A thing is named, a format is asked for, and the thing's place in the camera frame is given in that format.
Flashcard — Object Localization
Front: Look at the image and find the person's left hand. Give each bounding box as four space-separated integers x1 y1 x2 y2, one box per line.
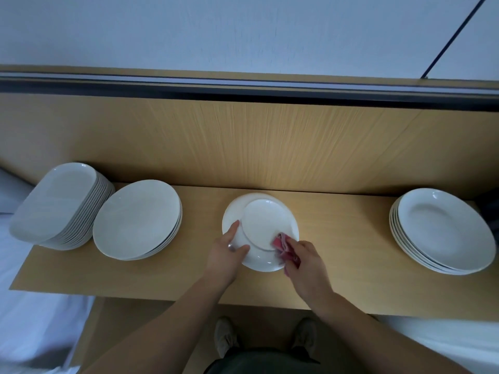
205 220 251 290

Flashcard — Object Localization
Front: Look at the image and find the person's right hand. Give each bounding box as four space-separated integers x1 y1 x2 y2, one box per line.
279 236 335 305

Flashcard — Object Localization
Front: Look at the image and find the pink cleaning cloth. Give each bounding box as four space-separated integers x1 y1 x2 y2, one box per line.
271 233 302 269

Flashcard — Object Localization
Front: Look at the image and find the white glossy round plate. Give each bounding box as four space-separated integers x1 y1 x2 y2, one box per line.
221 192 300 273

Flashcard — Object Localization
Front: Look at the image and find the stack of cleaned round plates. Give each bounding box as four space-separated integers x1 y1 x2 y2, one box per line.
93 179 183 261

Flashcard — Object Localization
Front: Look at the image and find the stack of white round plates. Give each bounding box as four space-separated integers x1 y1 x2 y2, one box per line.
389 188 497 276

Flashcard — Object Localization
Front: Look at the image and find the pile of white oblong plates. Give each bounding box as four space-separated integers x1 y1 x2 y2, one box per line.
8 162 115 251

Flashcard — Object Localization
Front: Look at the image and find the person's right forearm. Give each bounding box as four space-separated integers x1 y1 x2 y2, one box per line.
308 290 469 374

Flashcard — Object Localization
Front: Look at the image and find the person's left forearm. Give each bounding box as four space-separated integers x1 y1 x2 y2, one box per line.
82 276 237 374

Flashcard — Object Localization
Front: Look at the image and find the grey curtain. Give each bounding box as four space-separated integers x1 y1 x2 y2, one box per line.
476 186 499 231

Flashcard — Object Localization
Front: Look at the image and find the white bed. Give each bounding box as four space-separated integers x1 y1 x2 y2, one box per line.
0 214 96 374

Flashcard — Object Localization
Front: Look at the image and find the grey upholstered headboard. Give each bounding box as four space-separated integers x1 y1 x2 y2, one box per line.
0 167 36 215

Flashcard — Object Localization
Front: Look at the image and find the black wall rail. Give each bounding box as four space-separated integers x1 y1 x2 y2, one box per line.
0 72 499 112

